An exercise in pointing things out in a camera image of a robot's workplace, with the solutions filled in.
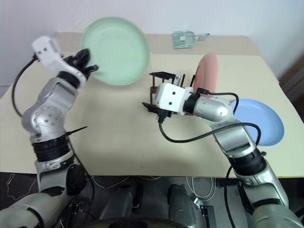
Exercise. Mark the pink plate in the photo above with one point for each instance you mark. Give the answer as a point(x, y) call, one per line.
point(206, 71)

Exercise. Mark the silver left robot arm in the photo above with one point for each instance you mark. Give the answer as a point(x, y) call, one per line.
point(45, 114)

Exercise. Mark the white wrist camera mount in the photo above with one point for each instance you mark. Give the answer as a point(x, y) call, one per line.
point(46, 53)
point(169, 96)

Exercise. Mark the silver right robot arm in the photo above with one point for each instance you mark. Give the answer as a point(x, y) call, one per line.
point(213, 109)

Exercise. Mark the clear plastic bag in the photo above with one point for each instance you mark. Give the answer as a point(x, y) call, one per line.
point(181, 39)

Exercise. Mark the dark rounded shape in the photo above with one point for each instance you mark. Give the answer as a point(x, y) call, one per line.
point(180, 204)
point(123, 202)

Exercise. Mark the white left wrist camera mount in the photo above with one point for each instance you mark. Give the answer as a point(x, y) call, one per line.
point(46, 53)

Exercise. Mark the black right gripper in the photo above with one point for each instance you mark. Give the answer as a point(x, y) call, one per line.
point(163, 115)

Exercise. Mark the dark wooden dish rack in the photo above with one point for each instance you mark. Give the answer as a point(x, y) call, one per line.
point(164, 75)

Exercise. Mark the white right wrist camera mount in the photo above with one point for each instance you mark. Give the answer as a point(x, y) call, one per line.
point(169, 96)

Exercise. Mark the blue plate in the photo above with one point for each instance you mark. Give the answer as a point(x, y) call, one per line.
point(266, 121)

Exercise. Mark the black box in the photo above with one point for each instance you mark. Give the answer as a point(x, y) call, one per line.
point(209, 213)

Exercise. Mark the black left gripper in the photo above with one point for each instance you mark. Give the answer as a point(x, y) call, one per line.
point(75, 61)

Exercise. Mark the green plate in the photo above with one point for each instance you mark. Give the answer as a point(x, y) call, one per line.
point(118, 50)

